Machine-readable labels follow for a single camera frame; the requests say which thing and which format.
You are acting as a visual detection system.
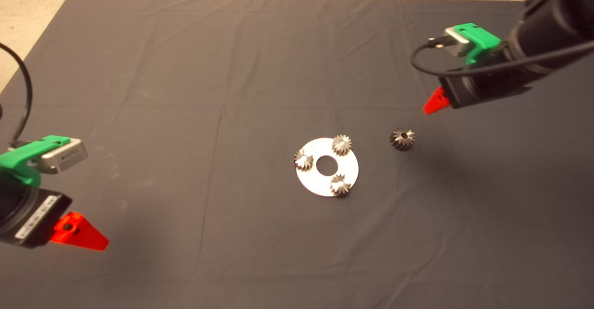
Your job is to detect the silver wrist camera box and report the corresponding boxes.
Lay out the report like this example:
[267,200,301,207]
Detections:
[39,138,89,175]
[445,27,471,58]

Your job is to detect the green left camera mount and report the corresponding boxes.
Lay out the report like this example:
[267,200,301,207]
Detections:
[0,135,71,188]

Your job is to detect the larger steel gear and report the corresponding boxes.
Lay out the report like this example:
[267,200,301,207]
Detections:
[389,128,416,151]

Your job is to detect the small steel gear on pin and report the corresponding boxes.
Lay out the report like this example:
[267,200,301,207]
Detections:
[294,149,314,172]
[329,174,352,197]

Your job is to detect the black left camera cable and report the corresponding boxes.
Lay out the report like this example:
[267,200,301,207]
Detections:
[0,42,33,148]

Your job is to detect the smaller steel gear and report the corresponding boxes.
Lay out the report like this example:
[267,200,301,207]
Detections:
[331,134,352,156]

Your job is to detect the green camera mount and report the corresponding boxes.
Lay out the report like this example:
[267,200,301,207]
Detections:
[454,23,503,66]
[0,135,71,188]

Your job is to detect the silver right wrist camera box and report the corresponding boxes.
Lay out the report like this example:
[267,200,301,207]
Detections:
[445,27,471,58]

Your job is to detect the round metal plate with hole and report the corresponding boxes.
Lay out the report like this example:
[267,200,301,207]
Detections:
[296,137,360,197]

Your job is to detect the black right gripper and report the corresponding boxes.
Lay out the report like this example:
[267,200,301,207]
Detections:
[423,51,534,115]

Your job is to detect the black camera cable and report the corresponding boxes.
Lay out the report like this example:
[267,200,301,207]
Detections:
[0,42,33,148]
[410,0,594,77]

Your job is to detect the black right camera cable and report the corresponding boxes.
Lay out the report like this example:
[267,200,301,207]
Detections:
[410,0,594,77]

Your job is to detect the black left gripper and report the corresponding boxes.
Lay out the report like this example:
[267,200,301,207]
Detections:
[0,179,110,252]

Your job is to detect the dark grey table cloth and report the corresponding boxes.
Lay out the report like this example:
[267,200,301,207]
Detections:
[0,0,594,309]

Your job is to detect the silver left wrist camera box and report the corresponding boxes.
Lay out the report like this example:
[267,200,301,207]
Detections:
[39,138,89,175]

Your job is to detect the green right camera mount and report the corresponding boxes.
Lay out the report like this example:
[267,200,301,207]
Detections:
[454,23,503,66]

